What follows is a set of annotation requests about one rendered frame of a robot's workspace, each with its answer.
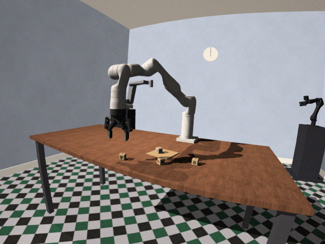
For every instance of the tan flat mat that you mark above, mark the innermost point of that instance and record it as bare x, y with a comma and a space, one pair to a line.
165, 154

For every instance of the tan block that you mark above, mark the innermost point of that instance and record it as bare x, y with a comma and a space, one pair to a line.
160, 161
159, 150
122, 156
195, 161

